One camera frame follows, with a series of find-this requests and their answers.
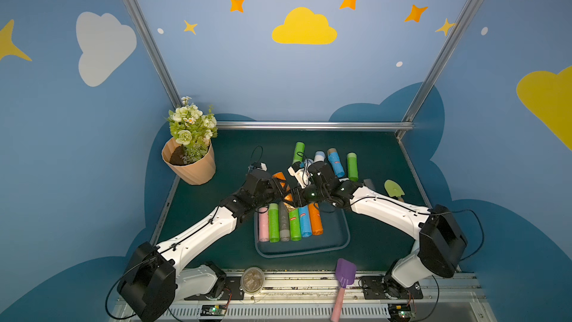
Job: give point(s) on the white trash bag roll left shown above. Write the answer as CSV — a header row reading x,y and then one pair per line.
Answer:
x,y
307,163

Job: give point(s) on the pink trash bag roll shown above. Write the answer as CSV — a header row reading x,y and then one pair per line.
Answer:
x,y
264,235

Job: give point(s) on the controller board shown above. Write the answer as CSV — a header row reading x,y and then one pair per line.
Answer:
x,y
400,313
213,311

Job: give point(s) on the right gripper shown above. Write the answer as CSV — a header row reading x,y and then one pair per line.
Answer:
x,y
307,191

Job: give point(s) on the clear plastic lidded cup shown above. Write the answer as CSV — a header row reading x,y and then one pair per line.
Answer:
x,y
252,280

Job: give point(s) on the flower pot with plant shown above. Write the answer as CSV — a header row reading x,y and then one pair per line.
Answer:
x,y
189,152

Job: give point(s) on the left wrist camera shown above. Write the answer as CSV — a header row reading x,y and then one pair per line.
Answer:
x,y
257,166

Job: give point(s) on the purple toy shovel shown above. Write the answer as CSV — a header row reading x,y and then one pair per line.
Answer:
x,y
345,274

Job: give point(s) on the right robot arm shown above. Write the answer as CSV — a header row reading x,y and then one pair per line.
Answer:
x,y
440,238

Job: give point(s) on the left controller board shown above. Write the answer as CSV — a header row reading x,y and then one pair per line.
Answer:
x,y
213,311

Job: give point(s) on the right controller board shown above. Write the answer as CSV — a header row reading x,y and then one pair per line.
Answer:
x,y
400,313

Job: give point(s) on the green toy trowel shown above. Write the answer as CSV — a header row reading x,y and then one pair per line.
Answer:
x,y
393,190

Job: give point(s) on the blue trash bag roll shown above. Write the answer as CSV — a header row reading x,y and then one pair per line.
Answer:
x,y
305,222
335,161

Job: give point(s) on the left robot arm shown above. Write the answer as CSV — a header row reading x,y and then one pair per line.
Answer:
x,y
153,278

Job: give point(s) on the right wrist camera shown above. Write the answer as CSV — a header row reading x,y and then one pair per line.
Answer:
x,y
299,172

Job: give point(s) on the grey trash bag roll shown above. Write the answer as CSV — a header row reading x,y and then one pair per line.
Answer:
x,y
369,184
284,225

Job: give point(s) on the orange trash bag roll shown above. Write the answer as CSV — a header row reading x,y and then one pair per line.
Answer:
x,y
284,191
315,218

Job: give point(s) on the dark teal storage box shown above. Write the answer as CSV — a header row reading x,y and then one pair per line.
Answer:
x,y
336,236

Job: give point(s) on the green trash bag roll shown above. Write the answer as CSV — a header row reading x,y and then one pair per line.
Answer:
x,y
295,229
273,223
299,152
352,165

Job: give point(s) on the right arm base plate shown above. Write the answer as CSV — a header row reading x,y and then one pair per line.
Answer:
x,y
375,288

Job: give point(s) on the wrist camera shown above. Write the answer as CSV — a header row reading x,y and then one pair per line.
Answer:
x,y
257,166
299,172

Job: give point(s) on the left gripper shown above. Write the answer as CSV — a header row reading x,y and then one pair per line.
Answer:
x,y
277,189

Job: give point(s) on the white trash bag roll right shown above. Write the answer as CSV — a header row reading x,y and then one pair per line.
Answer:
x,y
319,156

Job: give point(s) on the white trash bag roll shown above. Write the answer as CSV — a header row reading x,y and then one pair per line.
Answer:
x,y
307,163
319,156

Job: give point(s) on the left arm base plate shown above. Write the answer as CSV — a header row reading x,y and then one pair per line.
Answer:
x,y
222,291

